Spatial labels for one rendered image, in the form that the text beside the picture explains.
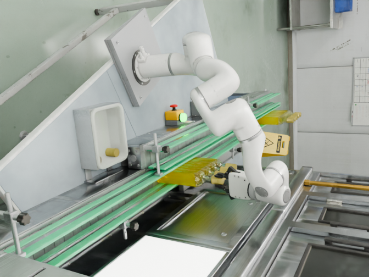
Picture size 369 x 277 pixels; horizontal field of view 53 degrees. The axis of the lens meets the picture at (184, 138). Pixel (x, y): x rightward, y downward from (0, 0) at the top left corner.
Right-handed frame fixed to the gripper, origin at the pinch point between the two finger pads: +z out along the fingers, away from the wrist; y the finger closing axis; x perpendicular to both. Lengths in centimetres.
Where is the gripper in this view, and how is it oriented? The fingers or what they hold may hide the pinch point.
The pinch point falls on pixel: (221, 180)
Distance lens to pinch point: 148.4
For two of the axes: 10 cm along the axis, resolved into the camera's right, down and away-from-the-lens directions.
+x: -6.9, 2.3, -6.9
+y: -0.9, -9.7, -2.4
